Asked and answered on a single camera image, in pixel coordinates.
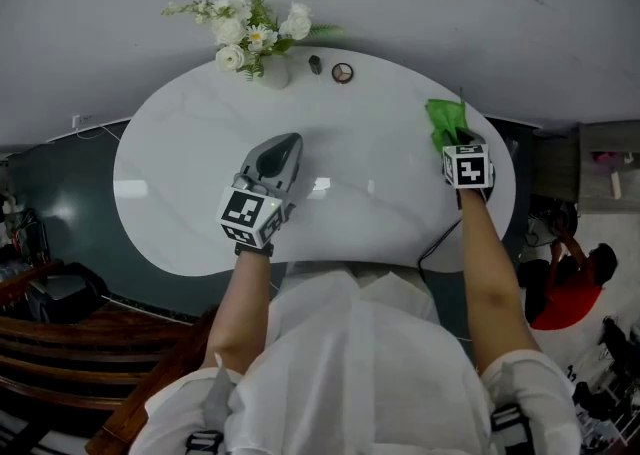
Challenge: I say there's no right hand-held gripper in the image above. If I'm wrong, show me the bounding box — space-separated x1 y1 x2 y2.
442 128 496 202

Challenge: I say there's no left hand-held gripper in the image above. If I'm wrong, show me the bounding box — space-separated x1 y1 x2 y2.
216 132 304 250

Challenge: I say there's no green cloth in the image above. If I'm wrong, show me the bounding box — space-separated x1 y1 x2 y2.
425 87 470 157

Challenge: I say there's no person's left forearm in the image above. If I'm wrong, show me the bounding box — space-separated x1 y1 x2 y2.
202 252 274 374

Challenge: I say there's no person's right forearm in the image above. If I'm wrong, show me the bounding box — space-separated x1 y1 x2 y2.
458 187 541 374

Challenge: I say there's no white kidney-shaped table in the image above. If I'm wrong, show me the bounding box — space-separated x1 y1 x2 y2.
113 46 517 278

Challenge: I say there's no black wristband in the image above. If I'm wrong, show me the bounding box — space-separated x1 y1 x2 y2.
233 241 275 258

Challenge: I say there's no white vase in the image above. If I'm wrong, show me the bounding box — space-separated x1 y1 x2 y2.
257 55 291 91

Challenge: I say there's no grey wooden shelf cabinet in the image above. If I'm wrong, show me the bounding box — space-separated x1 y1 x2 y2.
577 120 640 214

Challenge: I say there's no white flower bouquet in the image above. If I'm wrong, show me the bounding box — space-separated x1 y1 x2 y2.
160 0 345 83

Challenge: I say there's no person's white shirt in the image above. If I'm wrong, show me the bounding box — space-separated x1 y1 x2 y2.
129 262 584 455

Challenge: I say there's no black bag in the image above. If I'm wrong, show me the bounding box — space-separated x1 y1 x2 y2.
24 262 109 324

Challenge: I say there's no dark wooden bench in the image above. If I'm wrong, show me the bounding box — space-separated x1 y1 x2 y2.
0 260 221 455

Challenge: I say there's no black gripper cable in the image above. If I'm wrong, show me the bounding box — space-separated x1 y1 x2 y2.
417 220 464 284

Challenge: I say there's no white power cable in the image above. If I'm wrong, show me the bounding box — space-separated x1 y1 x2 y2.
74 125 121 142

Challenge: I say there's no dark harness strap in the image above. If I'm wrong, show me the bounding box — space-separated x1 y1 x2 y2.
489 405 531 455
184 430 226 455

